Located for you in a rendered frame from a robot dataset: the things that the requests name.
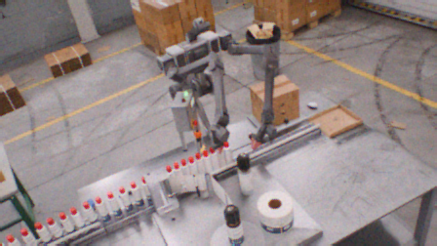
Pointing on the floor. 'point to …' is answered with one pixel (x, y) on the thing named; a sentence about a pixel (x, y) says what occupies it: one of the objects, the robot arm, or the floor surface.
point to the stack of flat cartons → (9, 96)
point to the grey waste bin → (261, 61)
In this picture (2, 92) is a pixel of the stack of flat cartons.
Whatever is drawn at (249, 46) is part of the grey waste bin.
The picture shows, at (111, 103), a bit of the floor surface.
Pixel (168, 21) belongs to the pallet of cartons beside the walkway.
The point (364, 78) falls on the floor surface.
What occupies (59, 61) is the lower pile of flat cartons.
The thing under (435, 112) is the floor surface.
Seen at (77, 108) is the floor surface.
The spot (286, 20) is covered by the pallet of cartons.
